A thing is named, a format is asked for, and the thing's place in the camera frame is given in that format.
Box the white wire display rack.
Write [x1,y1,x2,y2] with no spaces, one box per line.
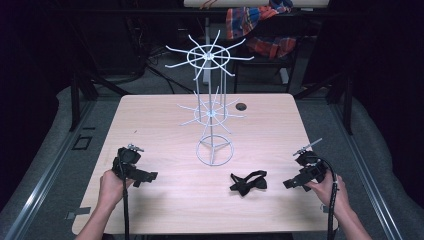
[164,29,255,167]

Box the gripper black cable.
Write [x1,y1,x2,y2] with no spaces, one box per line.
[118,156,131,240]
[308,153,340,240]

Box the plaid cloth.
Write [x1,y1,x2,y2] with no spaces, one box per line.
[225,0,298,60]

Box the black bow tie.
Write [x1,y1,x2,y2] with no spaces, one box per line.
[229,169,269,197]

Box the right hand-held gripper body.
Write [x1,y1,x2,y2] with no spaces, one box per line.
[292,137,330,184]

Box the person's right hand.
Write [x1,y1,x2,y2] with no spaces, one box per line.
[306,169,352,218]

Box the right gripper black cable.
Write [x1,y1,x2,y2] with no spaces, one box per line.
[308,153,340,240]

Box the person's left hand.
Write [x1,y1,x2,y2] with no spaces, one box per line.
[97,169,135,210]

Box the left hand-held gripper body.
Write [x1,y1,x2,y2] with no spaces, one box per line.
[111,143,148,183]

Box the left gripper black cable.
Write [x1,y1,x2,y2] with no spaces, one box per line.
[118,156,131,240]

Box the aluminium floor rail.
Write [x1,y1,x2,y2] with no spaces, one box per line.
[2,99,98,240]
[329,99,404,240]

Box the black floor cable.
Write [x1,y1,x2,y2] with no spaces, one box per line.
[145,49,196,95]

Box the black metal stand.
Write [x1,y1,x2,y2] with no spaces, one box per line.
[68,71,129,132]
[293,71,355,136]

